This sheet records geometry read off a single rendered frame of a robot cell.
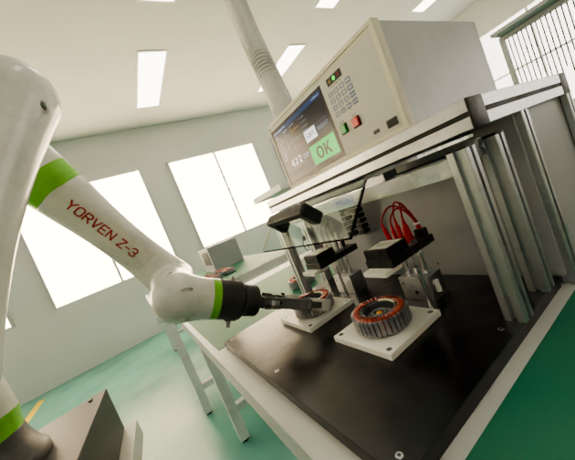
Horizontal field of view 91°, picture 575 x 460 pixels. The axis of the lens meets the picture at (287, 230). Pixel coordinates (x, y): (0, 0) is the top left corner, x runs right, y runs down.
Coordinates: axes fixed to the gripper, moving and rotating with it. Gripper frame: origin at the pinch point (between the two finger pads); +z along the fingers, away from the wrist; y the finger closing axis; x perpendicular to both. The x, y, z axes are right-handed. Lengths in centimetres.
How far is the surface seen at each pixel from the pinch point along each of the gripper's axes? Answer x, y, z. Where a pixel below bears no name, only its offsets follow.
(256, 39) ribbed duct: 171, -99, 8
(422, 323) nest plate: -0.7, 31.3, 3.2
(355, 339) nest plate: -5.1, 22.5, -4.5
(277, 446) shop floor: -75, -71, 31
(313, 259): 11.5, 1.5, -1.2
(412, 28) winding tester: 55, 35, -3
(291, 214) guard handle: 14.0, 33.3, -26.2
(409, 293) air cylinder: 4.4, 22.0, 11.5
